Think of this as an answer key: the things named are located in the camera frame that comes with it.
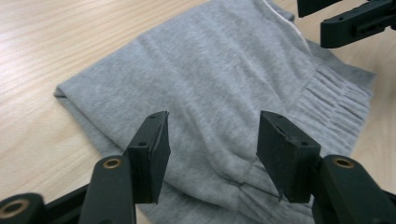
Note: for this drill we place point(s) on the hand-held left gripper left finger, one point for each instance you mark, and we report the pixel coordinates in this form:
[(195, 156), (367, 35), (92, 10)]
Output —
[(149, 155)]

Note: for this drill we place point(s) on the grey shorts with white stripe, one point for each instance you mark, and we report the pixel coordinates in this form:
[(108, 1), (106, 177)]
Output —
[(211, 81)]

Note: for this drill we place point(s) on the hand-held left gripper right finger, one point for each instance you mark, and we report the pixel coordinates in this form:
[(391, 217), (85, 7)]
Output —
[(286, 155)]

